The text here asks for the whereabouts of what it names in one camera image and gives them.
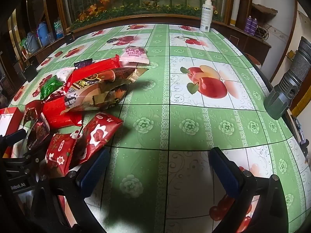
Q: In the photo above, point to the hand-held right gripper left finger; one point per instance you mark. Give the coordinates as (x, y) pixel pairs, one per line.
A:
(96, 168)

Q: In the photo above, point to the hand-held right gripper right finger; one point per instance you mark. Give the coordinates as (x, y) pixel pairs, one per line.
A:
(224, 171)

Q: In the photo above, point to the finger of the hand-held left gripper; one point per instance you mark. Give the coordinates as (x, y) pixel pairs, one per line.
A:
(14, 136)

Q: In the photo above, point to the pink snack packet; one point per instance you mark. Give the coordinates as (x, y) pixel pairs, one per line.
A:
(136, 56)

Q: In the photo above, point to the red box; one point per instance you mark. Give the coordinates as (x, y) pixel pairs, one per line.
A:
(9, 121)

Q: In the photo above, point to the dark brown chocolate packet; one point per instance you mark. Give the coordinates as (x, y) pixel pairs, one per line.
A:
(37, 133)

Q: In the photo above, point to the small red brown packet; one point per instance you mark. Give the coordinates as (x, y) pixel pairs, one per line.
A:
(30, 114)

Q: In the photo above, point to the red white-flower snack packet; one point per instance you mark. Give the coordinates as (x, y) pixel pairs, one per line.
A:
(60, 155)
(99, 131)

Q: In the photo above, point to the green foil snack packet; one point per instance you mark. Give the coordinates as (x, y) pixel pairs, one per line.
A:
(49, 86)

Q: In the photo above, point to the green fruit-print tablecloth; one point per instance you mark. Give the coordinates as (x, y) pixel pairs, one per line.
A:
(184, 116)

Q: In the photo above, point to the brown gold snack bag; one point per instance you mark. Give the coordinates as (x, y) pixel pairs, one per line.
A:
(97, 95)

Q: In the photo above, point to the white dotted snack packet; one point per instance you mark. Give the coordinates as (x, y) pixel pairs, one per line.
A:
(62, 74)

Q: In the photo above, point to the long red snack packet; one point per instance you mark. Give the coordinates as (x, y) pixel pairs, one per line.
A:
(94, 70)

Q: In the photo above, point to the dark purple snack packet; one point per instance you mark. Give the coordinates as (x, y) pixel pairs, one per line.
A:
(82, 63)

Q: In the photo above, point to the blue thermos jug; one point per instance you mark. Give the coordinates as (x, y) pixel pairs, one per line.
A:
(42, 32)

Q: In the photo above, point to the grey flashlight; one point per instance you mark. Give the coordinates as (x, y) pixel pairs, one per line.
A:
(289, 82)

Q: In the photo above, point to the small black box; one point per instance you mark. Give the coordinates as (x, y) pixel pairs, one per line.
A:
(70, 38)

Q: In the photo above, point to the red round stool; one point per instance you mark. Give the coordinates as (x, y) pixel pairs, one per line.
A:
(254, 62)

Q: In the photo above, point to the small dark candy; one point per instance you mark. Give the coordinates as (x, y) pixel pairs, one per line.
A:
(111, 41)

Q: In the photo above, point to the white spray bottle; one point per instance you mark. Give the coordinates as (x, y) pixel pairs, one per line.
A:
(206, 14)

